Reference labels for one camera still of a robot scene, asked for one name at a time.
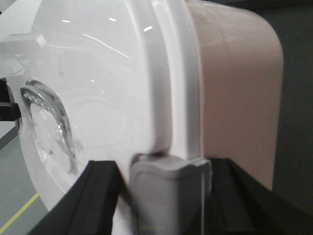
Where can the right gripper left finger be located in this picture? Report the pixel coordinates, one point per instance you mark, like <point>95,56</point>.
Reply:
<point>88,207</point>

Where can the white lidded plastic bin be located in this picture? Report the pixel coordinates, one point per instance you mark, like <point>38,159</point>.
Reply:
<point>158,86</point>

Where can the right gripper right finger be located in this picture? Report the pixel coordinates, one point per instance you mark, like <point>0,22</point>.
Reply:
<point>240,205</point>

